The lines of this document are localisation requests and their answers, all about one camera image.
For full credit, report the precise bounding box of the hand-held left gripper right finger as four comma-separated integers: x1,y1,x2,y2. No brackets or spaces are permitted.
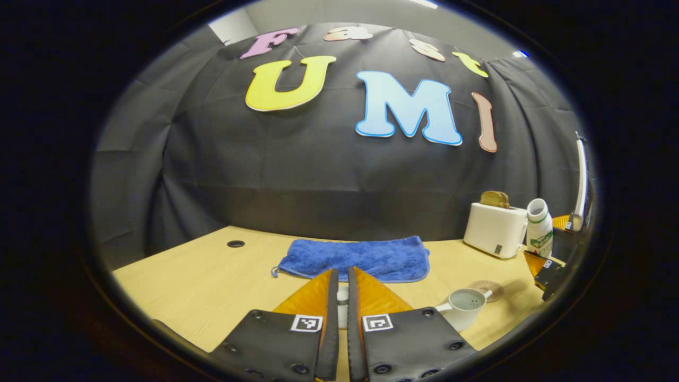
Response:
347,266,478,382

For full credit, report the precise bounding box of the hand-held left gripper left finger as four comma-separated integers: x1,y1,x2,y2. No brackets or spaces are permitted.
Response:
211,268,341,382

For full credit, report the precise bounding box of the white teacup with spout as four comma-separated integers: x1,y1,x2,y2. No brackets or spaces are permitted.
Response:
436,288,502,333

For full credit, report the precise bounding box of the white water bottle green label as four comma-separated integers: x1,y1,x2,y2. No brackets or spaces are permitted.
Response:
525,198,554,259

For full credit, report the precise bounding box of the white toaster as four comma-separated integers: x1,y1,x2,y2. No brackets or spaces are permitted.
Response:
463,202,529,259

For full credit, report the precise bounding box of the blue towel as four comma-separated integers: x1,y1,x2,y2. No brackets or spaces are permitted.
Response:
271,236,431,284

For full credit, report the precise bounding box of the round brown coaster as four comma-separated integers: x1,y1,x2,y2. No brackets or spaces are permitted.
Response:
468,280,504,303

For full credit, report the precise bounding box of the white teacup lid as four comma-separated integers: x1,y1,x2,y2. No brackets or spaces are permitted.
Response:
337,286,350,329

